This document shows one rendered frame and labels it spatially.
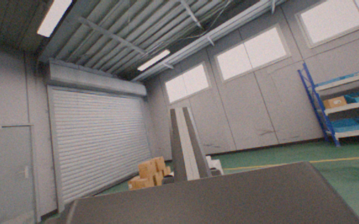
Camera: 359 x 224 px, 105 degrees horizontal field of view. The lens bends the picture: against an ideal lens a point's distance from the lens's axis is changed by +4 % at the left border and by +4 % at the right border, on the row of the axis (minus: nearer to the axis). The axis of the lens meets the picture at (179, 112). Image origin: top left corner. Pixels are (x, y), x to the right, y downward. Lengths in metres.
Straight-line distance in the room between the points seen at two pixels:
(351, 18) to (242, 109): 3.20
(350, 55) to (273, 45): 1.66
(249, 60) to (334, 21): 2.01
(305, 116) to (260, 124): 1.08
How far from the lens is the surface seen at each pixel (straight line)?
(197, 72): 5.62
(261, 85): 5.06
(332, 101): 4.49
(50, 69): 4.78
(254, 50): 5.34
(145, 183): 3.31
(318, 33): 5.51
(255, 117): 4.99
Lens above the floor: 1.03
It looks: 9 degrees up
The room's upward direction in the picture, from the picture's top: 14 degrees counter-clockwise
